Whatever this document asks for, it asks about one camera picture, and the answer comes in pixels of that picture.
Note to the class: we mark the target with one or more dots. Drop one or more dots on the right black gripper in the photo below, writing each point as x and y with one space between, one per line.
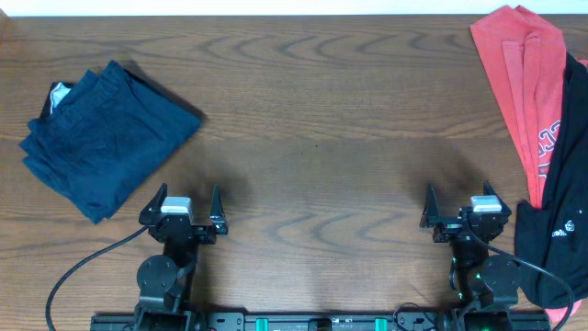
448 226

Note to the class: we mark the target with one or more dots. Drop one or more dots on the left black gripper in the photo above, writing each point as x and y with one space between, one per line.
185 227

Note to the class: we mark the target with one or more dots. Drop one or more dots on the black polo shirt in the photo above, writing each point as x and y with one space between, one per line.
554 237

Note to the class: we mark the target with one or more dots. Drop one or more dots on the red printed t-shirt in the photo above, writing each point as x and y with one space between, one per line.
524 57

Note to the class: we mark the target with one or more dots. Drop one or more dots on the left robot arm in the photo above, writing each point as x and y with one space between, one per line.
165 280

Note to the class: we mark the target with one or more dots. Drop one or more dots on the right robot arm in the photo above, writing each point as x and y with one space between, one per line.
487 284

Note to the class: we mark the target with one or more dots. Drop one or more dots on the folded navy blue garment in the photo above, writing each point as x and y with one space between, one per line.
96 141

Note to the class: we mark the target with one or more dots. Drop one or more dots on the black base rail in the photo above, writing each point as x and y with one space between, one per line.
403 320

